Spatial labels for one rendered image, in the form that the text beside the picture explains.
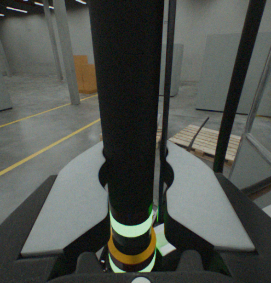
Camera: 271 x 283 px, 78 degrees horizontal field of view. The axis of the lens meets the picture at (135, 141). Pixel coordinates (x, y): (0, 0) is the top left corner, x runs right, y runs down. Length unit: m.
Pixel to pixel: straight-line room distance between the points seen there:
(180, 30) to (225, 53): 7.25
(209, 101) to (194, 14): 7.63
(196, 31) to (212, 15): 1.02
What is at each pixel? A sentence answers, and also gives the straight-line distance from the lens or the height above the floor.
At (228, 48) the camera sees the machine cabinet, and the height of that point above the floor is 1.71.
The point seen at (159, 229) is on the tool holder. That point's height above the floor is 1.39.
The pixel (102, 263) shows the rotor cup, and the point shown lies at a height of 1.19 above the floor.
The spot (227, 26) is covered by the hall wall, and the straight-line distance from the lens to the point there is 12.27.
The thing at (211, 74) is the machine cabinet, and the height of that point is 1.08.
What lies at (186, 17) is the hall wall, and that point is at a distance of 12.51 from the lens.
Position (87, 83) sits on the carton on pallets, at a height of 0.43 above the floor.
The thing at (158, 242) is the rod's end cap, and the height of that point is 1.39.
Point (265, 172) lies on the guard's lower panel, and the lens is 1.36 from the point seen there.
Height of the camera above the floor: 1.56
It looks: 27 degrees down
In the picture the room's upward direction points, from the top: straight up
